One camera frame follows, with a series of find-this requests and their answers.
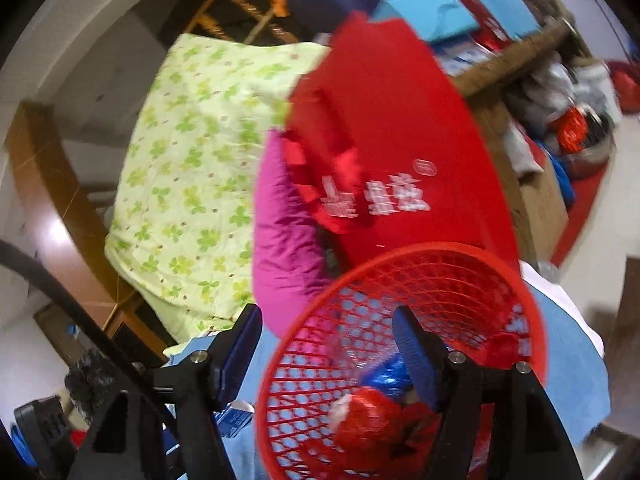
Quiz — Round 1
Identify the wooden chair frame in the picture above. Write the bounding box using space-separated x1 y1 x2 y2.
185 0 301 46

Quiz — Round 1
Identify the blue foil wrapper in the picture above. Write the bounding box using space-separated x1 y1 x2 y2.
360 355 416 401

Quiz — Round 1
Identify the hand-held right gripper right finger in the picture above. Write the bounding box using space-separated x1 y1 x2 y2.
392 305 583 480

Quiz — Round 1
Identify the red tote bag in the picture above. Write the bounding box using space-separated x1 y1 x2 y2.
287 10 521 273

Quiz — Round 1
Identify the wooden headboard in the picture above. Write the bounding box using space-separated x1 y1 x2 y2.
5 102 166 361

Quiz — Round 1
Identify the blue bedsheet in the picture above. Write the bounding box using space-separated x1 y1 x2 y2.
165 260 608 480

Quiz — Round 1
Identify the red plastic bag scrap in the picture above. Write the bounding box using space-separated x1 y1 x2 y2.
332 386 407 458

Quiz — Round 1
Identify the white tissue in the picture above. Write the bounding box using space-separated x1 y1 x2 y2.
329 395 357 428

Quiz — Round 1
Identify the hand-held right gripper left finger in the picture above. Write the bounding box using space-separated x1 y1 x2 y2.
67 304 263 480

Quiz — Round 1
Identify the green clover print quilt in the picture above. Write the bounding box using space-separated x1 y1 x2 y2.
105 32 331 358

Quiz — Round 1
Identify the pink pillow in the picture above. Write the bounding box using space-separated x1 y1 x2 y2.
252 130 331 341

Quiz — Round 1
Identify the cardboard box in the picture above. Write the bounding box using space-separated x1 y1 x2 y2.
520 155 571 261

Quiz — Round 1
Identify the black plastic bag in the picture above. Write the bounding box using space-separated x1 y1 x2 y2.
65 347 146 411

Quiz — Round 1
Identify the blue and white packet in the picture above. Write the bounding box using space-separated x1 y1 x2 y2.
215 400 256 441

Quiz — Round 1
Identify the black box with label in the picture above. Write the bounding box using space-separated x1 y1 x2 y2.
12 395 68 466

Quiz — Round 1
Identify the red mesh plastic basket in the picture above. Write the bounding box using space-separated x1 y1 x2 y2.
255 242 551 480

